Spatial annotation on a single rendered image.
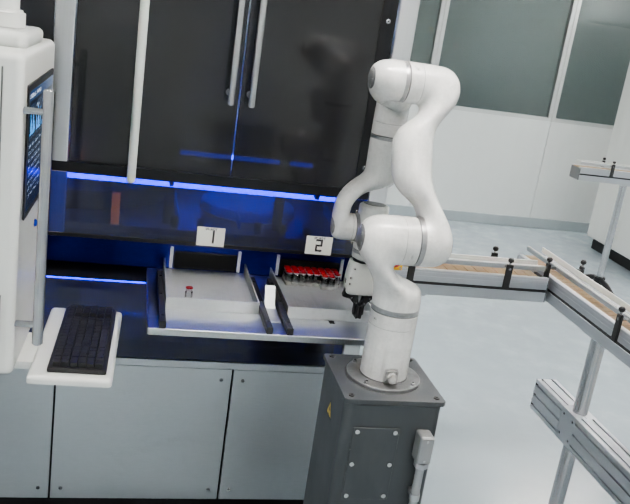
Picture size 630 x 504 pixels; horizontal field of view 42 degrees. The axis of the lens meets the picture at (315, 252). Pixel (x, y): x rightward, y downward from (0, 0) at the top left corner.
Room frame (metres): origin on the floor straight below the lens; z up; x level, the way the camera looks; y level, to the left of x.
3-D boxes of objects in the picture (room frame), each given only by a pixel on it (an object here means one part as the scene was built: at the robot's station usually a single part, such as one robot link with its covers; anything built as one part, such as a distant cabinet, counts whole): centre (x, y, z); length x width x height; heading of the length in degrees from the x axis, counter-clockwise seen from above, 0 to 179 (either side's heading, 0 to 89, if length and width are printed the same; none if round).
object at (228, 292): (2.31, 0.30, 0.90); 0.34 x 0.26 x 0.04; 14
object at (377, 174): (2.20, -0.11, 1.28); 0.16 x 0.09 x 0.30; 104
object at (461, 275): (2.77, -0.49, 0.92); 0.69 x 0.16 x 0.16; 104
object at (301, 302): (2.37, -0.03, 0.90); 0.34 x 0.26 x 0.04; 14
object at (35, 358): (1.98, 0.62, 0.79); 0.45 x 0.28 x 0.03; 12
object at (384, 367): (1.92, -0.22, 0.95); 0.19 x 0.19 x 0.18
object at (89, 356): (1.99, 0.57, 0.82); 0.40 x 0.14 x 0.02; 12
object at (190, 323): (2.28, 0.12, 0.87); 0.70 x 0.48 x 0.02; 104
